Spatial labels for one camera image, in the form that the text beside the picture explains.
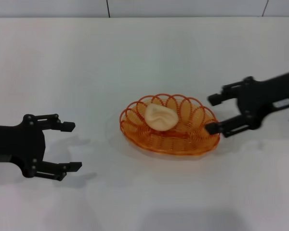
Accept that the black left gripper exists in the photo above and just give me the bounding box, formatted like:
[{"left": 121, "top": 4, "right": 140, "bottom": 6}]
[{"left": 0, "top": 113, "right": 83, "bottom": 182}]

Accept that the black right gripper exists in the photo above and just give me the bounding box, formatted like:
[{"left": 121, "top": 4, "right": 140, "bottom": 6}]
[{"left": 204, "top": 69, "right": 289, "bottom": 138}]

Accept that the orange woven plastic basket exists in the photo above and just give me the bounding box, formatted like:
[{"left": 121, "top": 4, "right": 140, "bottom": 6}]
[{"left": 119, "top": 93, "right": 221, "bottom": 158}]

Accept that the beige bread bun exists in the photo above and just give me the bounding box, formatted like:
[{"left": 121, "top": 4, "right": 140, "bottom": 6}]
[{"left": 144, "top": 102, "right": 179, "bottom": 132}]

